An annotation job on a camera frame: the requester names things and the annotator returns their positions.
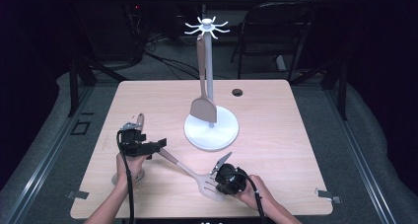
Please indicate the black folding chair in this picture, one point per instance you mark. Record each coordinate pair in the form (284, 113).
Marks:
(272, 30)

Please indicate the beige solid spatula turner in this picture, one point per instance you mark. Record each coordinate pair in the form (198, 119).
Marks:
(203, 110)

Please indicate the beige perforated skimmer spoon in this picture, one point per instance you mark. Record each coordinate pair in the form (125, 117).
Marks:
(140, 118)

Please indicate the person's left hand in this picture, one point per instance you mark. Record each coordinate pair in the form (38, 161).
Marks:
(133, 169)

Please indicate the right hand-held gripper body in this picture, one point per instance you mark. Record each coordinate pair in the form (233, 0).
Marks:
(231, 181)

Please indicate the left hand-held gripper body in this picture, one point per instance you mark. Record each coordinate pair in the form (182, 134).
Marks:
(131, 141)

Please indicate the black metal stand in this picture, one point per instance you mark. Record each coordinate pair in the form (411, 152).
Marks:
(74, 86)
(341, 92)

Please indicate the person's right hand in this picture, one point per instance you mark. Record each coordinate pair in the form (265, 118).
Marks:
(254, 191)

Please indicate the grey metal bracket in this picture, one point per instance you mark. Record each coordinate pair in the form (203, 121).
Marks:
(78, 194)
(327, 195)

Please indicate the beige slotted spatula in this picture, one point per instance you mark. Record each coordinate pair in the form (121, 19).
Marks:
(184, 168)

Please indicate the aluminium floor rail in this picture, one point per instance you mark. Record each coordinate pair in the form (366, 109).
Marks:
(361, 158)
(42, 158)

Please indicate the white utensil rack stand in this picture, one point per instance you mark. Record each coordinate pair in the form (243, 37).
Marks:
(213, 135)

